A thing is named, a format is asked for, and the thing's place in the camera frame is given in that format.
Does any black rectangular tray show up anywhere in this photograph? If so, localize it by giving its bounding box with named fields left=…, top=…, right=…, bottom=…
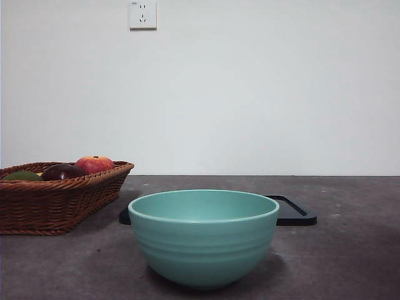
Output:
left=118, top=194, right=318, bottom=227

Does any red apple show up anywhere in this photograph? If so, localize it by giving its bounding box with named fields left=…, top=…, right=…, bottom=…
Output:
left=74, top=155, right=116, bottom=174

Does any dark purple fruit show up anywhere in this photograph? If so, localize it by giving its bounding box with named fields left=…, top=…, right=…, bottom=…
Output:
left=41, top=163, right=88, bottom=182

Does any green avocado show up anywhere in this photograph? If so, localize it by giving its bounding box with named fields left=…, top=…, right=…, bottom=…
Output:
left=1, top=170, right=43, bottom=182

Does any teal ceramic bowl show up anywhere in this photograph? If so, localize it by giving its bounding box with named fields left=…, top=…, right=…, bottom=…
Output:
left=127, top=189, right=280, bottom=290

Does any white wall socket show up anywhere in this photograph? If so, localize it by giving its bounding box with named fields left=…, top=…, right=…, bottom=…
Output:
left=129, top=0, right=158, bottom=31

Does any brown wicker basket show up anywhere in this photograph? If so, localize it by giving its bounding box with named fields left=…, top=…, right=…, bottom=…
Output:
left=0, top=161, right=135, bottom=236

